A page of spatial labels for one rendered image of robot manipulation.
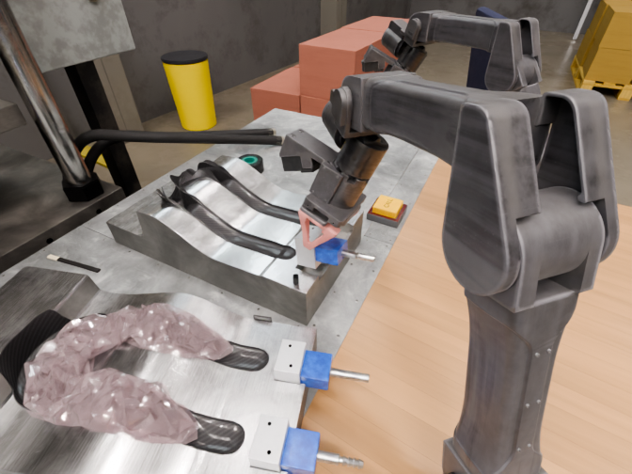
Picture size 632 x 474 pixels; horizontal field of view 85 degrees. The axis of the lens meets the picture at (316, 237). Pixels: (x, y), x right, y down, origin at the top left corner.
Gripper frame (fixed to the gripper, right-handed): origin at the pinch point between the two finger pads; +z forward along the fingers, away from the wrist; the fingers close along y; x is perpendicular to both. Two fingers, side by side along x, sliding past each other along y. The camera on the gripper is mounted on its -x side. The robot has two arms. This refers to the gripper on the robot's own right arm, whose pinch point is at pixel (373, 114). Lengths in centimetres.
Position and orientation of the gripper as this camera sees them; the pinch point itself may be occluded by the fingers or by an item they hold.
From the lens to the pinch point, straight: 106.3
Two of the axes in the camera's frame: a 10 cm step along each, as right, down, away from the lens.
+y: -0.9, 6.5, -7.6
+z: -4.7, 6.4, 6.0
